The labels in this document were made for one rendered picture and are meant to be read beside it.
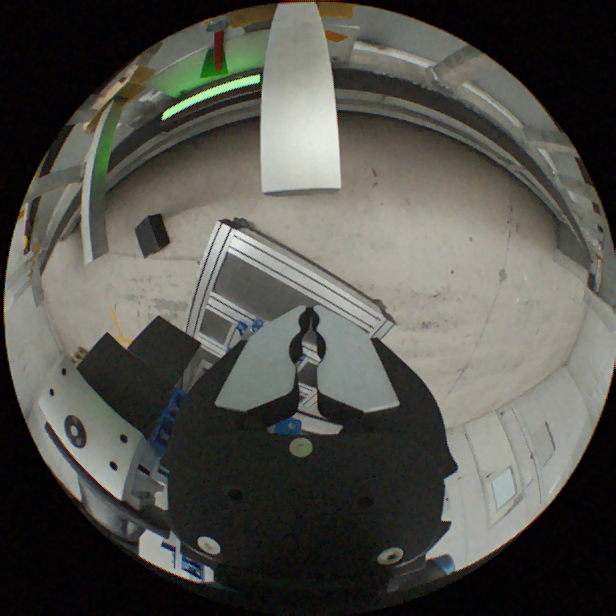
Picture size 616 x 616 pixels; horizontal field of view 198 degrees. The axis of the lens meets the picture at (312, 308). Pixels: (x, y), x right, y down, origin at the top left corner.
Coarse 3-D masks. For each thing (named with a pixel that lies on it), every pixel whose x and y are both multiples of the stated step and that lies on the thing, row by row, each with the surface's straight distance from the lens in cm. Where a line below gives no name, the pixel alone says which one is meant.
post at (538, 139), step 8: (528, 136) 55; (536, 136) 54; (544, 136) 53; (552, 136) 53; (560, 136) 53; (536, 144) 55; (544, 144) 54; (552, 144) 52; (560, 144) 52; (568, 144) 51; (560, 152) 55; (568, 152) 53; (576, 152) 52
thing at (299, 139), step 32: (288, 32) 15; (320, 32) 15; (288, 64) 11; (320, 64) 11; (288, 96) 10; (320, 96) 9; (288, 128) 9; (320, 128) 9; (288, 160) 8; (320, 160) 8; (288, 192) 8; (320, 192) 9
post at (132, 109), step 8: (96, 96) 41; (104, 96) 41; (88, 104) 39; (96, 104) 39; (128, 104) 43; (136, 104) 44; (80, 112) 39; (88, 112) 39; (128, 112) 42; (136, 112) 43; (72, 120) 40; (80, 120) 40; (88, 120) 41; (120, 120) 44; (128, 120) 45
